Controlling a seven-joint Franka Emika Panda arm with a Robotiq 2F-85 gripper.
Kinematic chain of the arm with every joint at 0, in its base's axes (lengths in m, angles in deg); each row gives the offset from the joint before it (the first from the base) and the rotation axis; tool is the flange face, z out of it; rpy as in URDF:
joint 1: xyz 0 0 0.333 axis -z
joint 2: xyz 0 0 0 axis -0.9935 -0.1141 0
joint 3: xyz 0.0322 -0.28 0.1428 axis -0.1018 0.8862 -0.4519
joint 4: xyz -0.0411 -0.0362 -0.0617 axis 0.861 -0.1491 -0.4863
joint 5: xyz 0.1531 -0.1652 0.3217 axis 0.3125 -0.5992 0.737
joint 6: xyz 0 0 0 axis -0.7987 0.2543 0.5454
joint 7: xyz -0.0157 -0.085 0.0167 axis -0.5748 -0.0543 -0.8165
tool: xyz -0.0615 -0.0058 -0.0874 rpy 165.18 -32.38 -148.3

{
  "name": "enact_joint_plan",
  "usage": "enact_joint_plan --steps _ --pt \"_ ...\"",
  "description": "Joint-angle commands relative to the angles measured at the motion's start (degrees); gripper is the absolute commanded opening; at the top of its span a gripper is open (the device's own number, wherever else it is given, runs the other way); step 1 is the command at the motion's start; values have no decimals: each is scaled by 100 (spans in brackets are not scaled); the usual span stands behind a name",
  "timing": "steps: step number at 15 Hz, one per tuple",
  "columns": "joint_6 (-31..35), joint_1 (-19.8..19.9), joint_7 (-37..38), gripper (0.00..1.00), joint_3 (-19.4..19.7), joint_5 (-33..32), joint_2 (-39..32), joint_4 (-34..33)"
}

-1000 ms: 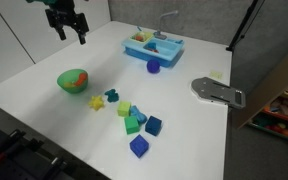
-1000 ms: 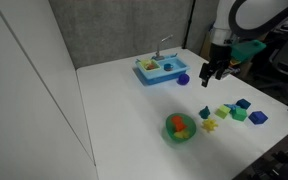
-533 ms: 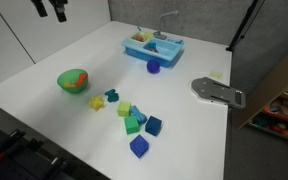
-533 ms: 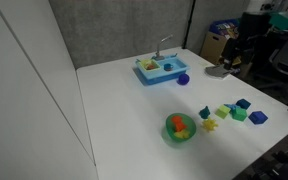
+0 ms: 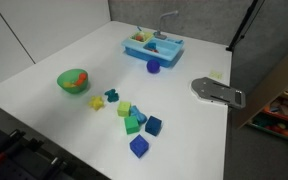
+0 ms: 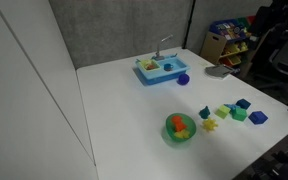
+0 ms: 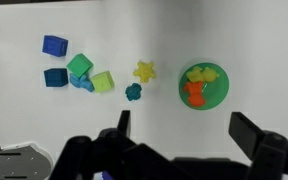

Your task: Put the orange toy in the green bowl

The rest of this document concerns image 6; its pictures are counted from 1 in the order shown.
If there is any grey toy faucet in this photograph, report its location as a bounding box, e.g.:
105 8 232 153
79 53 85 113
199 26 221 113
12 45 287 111
151 34 174 62

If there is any flat grey object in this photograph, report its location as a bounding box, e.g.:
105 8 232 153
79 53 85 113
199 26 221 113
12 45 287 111
204 64 234 80

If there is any lime green soft block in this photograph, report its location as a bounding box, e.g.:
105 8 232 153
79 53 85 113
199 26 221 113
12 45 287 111
214 104 232 120

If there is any yellow star rubber toy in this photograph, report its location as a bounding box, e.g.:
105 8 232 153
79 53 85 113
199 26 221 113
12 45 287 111
201 118 219 133

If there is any teal rubber toy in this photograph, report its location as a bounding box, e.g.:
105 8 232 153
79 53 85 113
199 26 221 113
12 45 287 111
198 105 212 120

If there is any blue toy sink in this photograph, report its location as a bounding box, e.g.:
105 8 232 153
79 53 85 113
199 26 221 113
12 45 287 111
135 55 191 86

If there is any purple spiky ball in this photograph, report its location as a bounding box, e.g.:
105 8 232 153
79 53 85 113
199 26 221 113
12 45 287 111
177 73 191 86

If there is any lime green sink tray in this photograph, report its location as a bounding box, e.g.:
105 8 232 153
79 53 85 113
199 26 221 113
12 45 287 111
140 58 161 72

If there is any dark blue soft block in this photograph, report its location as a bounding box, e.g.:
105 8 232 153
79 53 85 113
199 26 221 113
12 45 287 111
248 110 269 126

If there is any orange rubber toy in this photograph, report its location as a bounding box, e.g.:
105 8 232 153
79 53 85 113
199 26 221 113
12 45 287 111
170 114 186 132

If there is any small blue toy cup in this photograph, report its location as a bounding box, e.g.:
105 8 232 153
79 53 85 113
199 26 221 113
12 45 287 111
163 62 175 72

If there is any wooden toy storage shelf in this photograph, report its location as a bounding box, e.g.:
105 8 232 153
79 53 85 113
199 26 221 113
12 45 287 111
199 14 269 78

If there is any yellow storage bin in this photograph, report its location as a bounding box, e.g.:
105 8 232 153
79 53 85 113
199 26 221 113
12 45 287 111
222 41 249 57

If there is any light blue rubber toy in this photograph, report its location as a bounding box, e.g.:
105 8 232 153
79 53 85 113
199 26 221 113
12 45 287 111
223 103 241 112

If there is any red orange storage bin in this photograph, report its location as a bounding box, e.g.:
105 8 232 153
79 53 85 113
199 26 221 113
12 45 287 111
221 54 244 68

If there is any teal blue soft block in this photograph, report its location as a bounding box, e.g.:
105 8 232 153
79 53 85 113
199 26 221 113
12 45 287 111
235 98 252 111

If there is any green plastic bowl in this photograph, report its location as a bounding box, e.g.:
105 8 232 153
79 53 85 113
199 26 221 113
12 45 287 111
165 112 197 143

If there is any blue storage bin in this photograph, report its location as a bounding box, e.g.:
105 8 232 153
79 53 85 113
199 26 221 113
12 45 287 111
209 18 252 42

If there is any black office chair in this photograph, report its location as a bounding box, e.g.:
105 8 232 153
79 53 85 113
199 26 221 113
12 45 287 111
250 0 288 115

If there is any black equipment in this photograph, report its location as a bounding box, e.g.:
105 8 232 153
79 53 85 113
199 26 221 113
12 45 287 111
247 142 288 180

